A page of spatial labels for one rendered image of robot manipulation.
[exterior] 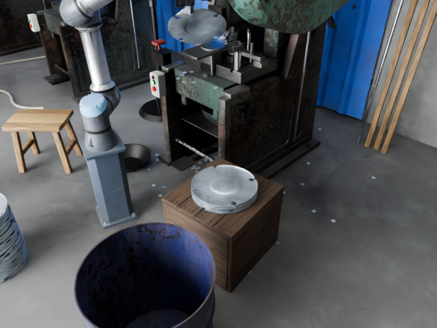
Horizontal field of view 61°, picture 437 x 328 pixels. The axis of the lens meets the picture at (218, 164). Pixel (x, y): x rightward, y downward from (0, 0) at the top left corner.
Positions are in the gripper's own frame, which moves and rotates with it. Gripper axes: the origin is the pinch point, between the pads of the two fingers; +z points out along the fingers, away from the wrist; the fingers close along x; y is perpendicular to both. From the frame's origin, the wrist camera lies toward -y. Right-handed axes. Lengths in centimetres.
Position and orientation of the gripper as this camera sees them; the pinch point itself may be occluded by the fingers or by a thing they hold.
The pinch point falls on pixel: (192, 12)
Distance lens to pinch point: 183.5
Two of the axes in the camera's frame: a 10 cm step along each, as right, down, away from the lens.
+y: -9.9, 0.7, -1.0
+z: -0.8, 2.3, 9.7
